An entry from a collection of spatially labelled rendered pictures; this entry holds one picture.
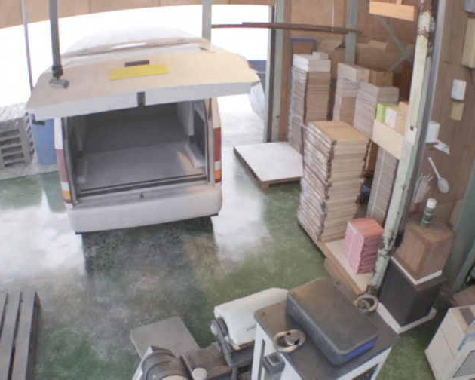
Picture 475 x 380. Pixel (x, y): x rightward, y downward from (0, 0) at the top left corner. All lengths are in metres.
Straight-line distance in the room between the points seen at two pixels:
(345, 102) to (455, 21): 3.03
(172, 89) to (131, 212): 1.63
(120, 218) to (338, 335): 2.92
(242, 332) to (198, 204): 2.61
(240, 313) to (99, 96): 1.38
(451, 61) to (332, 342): 2.15
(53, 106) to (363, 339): 1.76
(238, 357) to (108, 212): 2.59
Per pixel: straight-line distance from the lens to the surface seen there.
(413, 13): 2.32
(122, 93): 1.93
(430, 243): 2.53
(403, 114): 3.14
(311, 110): 5.14
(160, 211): 3.36
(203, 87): 1.98
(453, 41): 2.50
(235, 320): 0.85
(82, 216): 3.38
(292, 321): 0.64
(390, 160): 3.27
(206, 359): 1.13
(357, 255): 3.23
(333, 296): 0.64
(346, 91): 5.17
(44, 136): 5.71
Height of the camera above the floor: 2.19
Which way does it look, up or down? 29 degrees down
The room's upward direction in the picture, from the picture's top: 2 degrees clockwise
